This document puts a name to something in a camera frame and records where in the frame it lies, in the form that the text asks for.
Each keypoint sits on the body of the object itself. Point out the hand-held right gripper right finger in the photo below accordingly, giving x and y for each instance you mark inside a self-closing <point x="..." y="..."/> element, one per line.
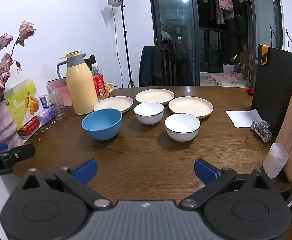
<point x="206" y="171"/>

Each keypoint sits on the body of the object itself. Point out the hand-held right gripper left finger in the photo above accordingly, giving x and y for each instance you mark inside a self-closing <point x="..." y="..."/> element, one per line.
<point x="85" y="171"/>

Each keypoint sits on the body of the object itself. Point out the blue bowl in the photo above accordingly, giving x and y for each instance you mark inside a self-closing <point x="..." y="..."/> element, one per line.
<point x="102" y="125"/>

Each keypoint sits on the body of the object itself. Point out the white bowl black rim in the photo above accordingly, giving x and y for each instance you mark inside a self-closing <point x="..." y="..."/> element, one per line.
<point x="149" y="112"/>
<point x="182" y="127"/>

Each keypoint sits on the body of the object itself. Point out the cream round plate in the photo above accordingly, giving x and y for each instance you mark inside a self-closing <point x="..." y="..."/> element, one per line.
<point x="154" y="96"/>
<point x="191" y="106"/>
<point x="113" y="103"/>

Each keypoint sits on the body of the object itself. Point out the small red box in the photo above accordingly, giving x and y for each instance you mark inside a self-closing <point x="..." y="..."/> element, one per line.
<point x="29" y="127"/>

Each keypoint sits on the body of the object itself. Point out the scattered yellow kernels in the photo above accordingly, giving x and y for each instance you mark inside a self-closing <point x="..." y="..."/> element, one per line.
<point x="48" y="127"/>

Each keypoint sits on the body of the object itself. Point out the purple tissue pack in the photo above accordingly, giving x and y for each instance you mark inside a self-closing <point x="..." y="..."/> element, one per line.
<point x="43" y="101"/>
<point x="45" y="117"/>

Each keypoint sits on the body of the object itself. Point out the green snack box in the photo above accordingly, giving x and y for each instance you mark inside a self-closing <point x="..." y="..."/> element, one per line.
<point x="23" y="105"/>

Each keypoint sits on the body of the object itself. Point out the clear glass tumbler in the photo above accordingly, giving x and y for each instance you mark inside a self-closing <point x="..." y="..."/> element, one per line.
<point x="58" y="111"/>

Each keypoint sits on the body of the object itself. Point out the white paper napkin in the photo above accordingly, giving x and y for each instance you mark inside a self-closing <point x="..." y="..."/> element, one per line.
<point x="243" y="118"/>

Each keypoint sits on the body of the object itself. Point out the translucent plastic container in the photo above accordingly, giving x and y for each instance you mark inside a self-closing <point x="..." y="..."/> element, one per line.
<point x="276" y="161"/>

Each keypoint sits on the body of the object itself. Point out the pink box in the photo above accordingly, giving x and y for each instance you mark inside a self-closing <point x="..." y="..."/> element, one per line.
<point x="58" y="87"/>

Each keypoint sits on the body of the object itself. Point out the yellow thermos jug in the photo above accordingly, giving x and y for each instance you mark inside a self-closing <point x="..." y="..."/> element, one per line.
<point x="80" y="90"/>

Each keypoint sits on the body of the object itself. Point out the yellow bear mug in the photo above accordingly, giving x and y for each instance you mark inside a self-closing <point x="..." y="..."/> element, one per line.
<point x="109" y="86"/>

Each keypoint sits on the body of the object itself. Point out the red label water bottle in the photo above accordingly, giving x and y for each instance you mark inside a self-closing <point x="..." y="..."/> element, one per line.
<point x="99" y="82"/>

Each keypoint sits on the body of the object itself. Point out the red fabric flower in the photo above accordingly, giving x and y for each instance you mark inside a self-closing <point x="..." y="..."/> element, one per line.
<point x="250" y="91"/>

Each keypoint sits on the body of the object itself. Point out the pink blanket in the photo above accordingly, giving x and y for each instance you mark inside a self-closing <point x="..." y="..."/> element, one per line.
<point x="223" y="78"/>

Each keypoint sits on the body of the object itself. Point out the black paper bag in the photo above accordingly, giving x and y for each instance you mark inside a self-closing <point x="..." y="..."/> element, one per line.
<point x="276" y="87"/>

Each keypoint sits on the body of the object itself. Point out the dark wooden dining chair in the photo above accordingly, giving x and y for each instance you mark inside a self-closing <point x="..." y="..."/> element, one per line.
<point x="169" y="67"/>

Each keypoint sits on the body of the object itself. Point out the cardboard box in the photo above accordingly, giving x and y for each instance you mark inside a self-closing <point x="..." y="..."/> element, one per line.
<point x="245" y="65"/>

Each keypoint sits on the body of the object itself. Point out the black jacket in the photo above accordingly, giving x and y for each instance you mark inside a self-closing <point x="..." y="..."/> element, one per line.
<point x="181" y="52"/>

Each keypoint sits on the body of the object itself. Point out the navy jacket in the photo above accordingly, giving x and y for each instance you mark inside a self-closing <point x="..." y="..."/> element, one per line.
<point x="146" y="65"/>

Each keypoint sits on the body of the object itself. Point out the sliding glass door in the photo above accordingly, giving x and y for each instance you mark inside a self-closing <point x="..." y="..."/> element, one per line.
<point x="176" y="30"/>

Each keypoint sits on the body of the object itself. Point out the hanging pink jacket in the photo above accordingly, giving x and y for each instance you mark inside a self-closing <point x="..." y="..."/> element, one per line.
<point x="225" y="0"/>

